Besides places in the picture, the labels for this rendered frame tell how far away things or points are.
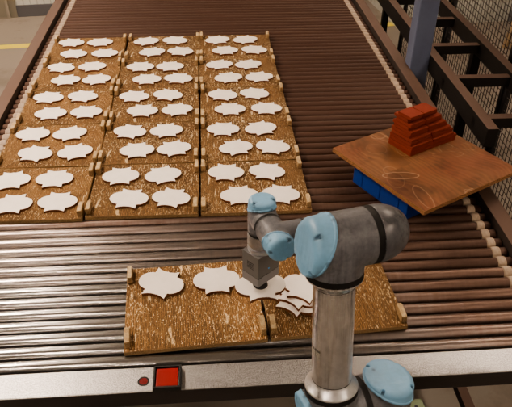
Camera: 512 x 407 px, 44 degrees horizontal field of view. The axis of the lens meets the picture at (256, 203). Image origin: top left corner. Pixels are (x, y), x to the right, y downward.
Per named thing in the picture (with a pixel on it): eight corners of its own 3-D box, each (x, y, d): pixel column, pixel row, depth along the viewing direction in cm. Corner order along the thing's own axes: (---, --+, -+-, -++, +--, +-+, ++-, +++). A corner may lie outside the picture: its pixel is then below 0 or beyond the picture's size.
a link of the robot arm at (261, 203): (253, 210, 158) (242, 192, 165) (253, 244, 164) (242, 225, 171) (282, 204, 160) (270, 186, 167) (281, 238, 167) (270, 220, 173)
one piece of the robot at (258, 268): (258, 220, 176) (257, 263, 186) (234, 233, 171) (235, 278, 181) (283, 235, 171) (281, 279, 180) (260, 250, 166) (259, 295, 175)
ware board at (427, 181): (518, 173, 237) (519, 169, 236) (423, 216, 215) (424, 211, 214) (422, 119, 271) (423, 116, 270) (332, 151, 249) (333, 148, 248)
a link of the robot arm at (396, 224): (431, 194, 120) (330, 203, 167) (380, 203, 117) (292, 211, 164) (441, 253, 120) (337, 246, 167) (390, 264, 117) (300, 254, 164)
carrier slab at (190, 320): (267, 342, 181) (267, 338, 180) (123, 356, 177) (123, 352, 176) (252, 262, 209) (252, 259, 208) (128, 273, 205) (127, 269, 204)
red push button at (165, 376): (178, 388, 168) (178, 384, 168) (155, 389, 168) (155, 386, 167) (178, 370, 173) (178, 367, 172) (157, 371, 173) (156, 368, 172)
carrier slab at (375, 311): (407, 329, 186) (408, 325, 185) (270, 341, 181) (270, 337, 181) (374, 253, 214) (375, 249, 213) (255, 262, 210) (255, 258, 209)
